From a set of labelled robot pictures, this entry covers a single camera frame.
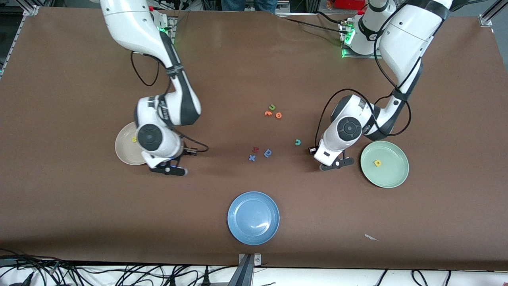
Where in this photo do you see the beige round plate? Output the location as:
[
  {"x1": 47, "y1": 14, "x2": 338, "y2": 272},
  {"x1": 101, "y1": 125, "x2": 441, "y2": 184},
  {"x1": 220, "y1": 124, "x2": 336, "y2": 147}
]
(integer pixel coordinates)
[{"x1": 115, "y1": 122, "x2": 149, "y2": 166}]

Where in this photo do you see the green round plate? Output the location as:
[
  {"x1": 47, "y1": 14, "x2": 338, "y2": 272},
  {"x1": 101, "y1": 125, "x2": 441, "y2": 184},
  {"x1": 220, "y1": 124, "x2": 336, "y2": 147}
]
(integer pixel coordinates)
[{"x1": 360, "y1": 141, "x2": 410, "y2": 189}]

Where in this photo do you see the blue round plate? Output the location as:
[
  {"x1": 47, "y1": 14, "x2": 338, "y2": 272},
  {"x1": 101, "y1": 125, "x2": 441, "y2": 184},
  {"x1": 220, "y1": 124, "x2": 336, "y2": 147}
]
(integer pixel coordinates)
[{"x1": 227, "y1": 191, "x2": 280, "y2": 245}]

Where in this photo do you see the grey metal support beam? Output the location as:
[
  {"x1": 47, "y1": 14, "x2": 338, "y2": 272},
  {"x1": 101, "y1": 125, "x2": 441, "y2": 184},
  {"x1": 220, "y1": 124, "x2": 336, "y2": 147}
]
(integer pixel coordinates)
[{"x1": 228, "y1": 253, "x2": 262, "y2": 286}]

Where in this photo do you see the red box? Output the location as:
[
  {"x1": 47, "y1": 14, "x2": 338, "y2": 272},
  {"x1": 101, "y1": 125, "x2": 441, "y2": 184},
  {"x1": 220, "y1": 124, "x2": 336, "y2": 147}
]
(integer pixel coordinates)
[{"x1": 335, "y1": 0, "x2": 368, "y2": 10}]

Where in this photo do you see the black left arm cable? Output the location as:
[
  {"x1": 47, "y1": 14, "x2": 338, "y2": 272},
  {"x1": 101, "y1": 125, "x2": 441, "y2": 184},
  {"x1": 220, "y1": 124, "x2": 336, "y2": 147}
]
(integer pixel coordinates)
[{"x1": 308, "y1": 12, "x2": 423, "y2": 155}]

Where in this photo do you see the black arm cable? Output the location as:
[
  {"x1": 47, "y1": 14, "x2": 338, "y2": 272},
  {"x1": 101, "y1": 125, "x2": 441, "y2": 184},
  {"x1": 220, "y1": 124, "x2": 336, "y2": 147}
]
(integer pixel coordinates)
[
  {"x1": 130, "y1": 51, "x2": 210, "y2": 156},
  {"x1": 308, "y1": 12, "x2": 423, "y2": 155}
]

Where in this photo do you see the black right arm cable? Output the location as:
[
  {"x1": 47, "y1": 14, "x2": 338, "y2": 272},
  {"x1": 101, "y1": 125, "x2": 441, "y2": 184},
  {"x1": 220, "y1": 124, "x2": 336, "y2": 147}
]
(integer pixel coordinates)
[{"x1": 130, "y1": 51, "x2": 210, "y2": 156}]

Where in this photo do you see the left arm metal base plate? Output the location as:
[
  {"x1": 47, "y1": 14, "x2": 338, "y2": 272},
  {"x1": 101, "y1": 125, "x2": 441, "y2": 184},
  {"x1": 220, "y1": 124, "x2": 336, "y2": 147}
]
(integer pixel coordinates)
[{"x1": 341, "y1": 18, "x2": 383, "y2": 59}]

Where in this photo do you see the black base cable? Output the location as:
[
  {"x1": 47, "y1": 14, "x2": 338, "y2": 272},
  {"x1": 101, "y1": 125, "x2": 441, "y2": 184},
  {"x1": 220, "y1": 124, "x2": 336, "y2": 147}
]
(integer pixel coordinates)
[{"x1": 278, "y1": 11, "x2": 346, "y2": 34}]

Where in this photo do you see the black floor cable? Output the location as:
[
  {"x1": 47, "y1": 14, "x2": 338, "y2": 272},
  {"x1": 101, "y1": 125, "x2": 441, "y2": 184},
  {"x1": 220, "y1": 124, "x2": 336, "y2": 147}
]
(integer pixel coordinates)
[{"x1": 0, "y1": 248, "x2": 84, "y2": 286}]

